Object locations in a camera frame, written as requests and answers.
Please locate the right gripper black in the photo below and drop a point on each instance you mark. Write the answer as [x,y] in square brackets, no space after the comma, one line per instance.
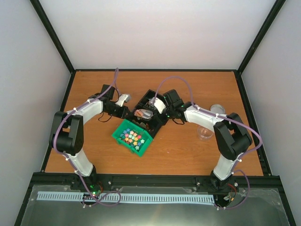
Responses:
[160,119]

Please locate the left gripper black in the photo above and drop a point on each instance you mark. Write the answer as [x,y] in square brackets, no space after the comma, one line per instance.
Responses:
[122,114]

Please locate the black popsicle candy bin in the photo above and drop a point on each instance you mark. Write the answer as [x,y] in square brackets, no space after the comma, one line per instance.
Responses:
[152,125]

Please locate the metal scoop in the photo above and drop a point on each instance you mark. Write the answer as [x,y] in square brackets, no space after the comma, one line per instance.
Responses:
[143,114]

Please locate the black lollipop bin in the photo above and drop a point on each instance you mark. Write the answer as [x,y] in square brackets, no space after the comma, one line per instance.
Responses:
[144,102]

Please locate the green plastic bin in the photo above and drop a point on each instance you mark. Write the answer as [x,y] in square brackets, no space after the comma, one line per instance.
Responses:
[132,137]

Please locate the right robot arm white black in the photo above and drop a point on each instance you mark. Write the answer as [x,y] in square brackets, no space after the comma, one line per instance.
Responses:
[231,136]

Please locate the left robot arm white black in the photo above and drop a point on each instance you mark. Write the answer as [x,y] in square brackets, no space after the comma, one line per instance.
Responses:
[67,132]

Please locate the clear plastic jar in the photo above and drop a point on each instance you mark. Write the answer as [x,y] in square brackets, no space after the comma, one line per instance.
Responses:
[204,134]

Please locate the metal jar lid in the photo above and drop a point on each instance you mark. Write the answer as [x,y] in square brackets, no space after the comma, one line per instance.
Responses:
[216,108]

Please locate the black frame rail front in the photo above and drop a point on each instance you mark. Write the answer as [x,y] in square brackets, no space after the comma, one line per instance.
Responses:
[111,181]

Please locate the light blue cable duct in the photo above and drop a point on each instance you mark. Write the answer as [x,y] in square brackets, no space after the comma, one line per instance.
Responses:
[128,198]

